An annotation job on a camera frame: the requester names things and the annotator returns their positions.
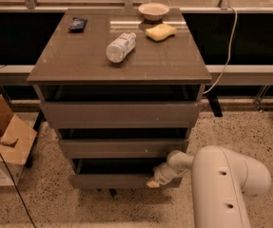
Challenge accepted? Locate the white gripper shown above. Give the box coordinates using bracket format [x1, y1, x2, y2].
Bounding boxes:
[146, 162, 187, 188]

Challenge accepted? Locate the grey bottom drawer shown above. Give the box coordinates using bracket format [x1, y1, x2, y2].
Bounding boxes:
[68, 158, 184, 190]

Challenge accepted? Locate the grey drawer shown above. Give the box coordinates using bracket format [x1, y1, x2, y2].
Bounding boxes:
[68, 158, 184, 190]
[41, 103, 200, 129]
[59, 139, 188, 159]

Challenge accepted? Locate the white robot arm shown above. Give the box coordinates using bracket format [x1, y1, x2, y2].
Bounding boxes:
[146, 145, 271, 228]

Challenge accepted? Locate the grey middle drawer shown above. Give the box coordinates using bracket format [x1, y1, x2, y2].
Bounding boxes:
[59, 139, 188, 159]

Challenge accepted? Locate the grey drawer cabinet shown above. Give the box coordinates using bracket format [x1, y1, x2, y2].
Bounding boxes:
[27, 8, 212, 176]

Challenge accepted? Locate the grey top drawer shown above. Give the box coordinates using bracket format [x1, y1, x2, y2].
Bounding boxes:
[41, 103, 200, 129]

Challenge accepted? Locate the open cardboard box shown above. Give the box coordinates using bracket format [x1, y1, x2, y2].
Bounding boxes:
[0, 95, 37, 186]

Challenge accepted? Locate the blue tape cross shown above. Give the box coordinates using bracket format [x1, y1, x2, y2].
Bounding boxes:
[108, 189, 117, 198]

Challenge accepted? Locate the clear plastic water bottle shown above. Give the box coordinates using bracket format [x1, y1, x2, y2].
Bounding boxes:
[106, 32, 136, 63]

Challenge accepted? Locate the yellow sponge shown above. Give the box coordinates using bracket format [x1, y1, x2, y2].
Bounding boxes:
[146, 24, 177, 42]

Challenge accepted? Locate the white bowl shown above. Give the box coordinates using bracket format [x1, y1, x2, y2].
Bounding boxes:
[138, 3, 169, 21]

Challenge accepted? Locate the black floor cable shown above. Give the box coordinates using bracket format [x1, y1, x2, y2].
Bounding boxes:
[0, 123, 39, 228]

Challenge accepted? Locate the white cable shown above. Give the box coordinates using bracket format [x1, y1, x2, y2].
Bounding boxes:
[202, 7, 239, 96]

